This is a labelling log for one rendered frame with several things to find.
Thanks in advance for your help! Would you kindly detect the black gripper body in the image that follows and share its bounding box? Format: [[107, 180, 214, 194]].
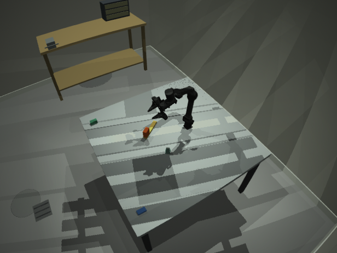
[[151, 96, 171, 120]]

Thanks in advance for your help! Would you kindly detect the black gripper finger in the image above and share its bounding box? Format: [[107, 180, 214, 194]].
[[152, 112, 163, 119], [147, 101, 157, 112]]

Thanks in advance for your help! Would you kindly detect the blue rectangular block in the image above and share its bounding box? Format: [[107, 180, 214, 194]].
[[136, 206, 147, 215]]

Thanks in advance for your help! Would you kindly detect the small green block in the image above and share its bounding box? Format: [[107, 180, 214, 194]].
[[90, 118, 98, 125]]

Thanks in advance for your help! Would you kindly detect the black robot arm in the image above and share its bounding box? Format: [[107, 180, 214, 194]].
[[165, 86, 197, 130]]

